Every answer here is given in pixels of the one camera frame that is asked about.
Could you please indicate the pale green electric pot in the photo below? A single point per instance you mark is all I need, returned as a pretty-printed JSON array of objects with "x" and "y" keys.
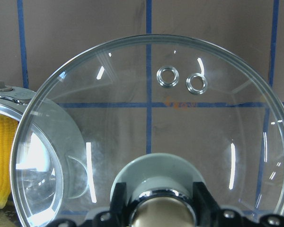
[{"x": 47, "y": 164}]

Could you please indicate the yellow corn cob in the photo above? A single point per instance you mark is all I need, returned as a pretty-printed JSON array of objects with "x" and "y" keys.
[{"x": 8, "y": 128}]

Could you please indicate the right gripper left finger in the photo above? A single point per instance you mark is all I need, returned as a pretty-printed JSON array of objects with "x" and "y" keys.
[{"x": 118, "y": 213}]

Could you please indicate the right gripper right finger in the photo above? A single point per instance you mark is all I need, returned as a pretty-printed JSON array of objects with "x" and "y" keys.
[{"x": 210, "y": 214}]

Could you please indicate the glass pot lid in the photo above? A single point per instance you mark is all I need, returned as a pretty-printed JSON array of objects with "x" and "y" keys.
[{"x": 160, "y": 112}]

